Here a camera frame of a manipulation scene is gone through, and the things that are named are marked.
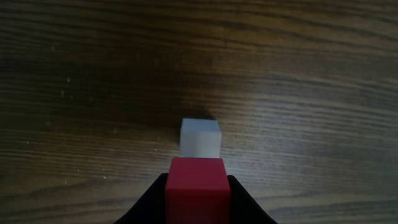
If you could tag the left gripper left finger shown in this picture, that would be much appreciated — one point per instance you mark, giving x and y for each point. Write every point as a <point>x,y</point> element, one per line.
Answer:
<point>149,205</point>

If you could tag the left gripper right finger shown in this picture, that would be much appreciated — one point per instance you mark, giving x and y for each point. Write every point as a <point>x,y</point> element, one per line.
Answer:
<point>245,208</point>

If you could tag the red cube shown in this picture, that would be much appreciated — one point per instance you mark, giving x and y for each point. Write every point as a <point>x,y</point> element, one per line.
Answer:
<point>197,186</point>

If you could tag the white cube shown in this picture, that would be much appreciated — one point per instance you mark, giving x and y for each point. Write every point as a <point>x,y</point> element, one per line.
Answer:
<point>200,138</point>

